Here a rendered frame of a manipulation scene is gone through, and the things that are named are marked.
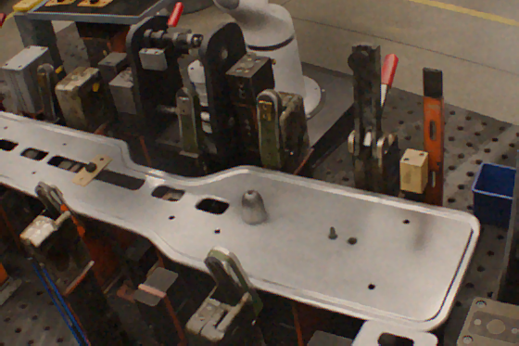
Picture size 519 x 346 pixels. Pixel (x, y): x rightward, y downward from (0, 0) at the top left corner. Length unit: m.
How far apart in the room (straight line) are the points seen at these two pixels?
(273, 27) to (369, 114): 0.54
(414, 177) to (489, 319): 0.29
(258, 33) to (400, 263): 0.74
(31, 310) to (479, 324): 0.97
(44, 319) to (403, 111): 1.02
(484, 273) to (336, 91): 0.64
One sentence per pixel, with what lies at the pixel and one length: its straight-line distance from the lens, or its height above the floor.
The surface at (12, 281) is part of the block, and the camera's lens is 1.49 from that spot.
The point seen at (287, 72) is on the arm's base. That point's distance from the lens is 1.52.
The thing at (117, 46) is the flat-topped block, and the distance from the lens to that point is 1.44.
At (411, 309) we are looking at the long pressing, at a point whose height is 1.00.
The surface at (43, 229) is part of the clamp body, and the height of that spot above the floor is 1.04.
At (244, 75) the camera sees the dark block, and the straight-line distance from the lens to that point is 1.07.
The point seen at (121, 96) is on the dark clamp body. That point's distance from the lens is 1.25.
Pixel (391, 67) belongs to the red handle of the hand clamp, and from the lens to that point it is 1.01.
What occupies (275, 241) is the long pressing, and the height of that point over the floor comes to 1.00.
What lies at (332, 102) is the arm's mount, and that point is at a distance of 1.60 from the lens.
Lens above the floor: 1.64
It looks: 36 degrees down
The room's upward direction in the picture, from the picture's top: 11 degrees counter-clockwise
